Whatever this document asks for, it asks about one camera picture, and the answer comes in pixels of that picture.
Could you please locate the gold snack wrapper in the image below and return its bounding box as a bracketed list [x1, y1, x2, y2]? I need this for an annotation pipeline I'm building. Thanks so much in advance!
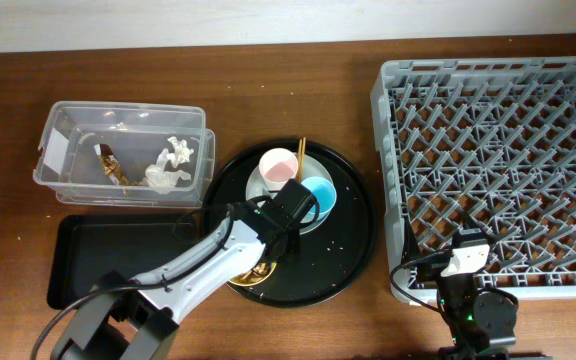
[94, 144, 139, 186]

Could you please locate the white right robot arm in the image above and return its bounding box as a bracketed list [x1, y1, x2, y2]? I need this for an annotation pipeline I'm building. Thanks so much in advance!
[390, 226, 519, 360]

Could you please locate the black rectangular tray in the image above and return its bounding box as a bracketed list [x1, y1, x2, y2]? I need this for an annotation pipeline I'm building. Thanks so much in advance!
[47, 214, 192, 310]

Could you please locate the white round plate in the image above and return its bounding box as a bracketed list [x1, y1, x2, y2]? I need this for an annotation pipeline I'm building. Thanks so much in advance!
[246, 155, 334, 235]

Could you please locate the crumpled white tissue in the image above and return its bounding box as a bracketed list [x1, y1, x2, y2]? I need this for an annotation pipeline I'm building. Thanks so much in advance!
[141, 136, 194, 194]

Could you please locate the yellow bowl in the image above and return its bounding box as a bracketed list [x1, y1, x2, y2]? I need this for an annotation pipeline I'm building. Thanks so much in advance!
[229, 262, 277, 287]

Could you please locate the round black serving tray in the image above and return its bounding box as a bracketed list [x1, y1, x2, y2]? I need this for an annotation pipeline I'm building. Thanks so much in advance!
[203, 138, 378, 308]

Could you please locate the grey plastic dishwasher rack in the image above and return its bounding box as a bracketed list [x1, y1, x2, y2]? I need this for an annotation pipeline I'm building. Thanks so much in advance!
[370, 57, 576, 303]

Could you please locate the light blue plastic cup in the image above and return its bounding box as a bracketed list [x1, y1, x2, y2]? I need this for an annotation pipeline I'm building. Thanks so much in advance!
[302, 176, 337, 220]

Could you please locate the wooden chopstick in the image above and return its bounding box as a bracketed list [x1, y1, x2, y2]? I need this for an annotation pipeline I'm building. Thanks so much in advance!
[301, 137, 307, 181]
[295, 138, 304, 182]

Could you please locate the clear plastic waste bin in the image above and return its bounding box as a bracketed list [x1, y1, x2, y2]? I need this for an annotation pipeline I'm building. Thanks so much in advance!
[33, 101, 216, 208]

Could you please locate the pink plastic cup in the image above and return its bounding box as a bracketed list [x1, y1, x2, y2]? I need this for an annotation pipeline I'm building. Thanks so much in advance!
[259, 148, 299, 191]

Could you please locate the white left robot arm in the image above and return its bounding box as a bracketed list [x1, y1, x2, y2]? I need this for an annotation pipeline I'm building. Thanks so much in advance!
[30, 179, 320, 359]

